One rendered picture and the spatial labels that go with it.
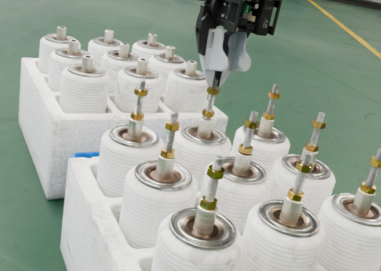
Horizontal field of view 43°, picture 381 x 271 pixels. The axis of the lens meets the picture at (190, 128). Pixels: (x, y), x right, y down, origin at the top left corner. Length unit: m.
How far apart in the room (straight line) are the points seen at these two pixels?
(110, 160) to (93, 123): 0.27
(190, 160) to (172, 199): 0.16
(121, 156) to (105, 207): 0.07
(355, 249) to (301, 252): 0.10
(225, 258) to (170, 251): 0.06
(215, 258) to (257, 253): 0.09
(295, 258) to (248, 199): 0.12
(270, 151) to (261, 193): 0.15
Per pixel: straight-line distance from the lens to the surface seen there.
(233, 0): 0.66
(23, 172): 1.12
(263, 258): 0.59
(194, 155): 0.74
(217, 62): 0.70
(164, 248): 0.53
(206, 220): 0.52
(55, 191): 1.01
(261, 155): 0.80
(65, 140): 0.96
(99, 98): 0.98
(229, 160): 0.70
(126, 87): 1.01
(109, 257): 0.61
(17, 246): 0.90
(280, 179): 0.73
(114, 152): 0.69
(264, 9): 0.68
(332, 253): 0.67
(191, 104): 1.06
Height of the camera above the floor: 0.55
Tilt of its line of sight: 22 degrees down
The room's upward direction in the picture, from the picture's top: 11 degrees clockwise
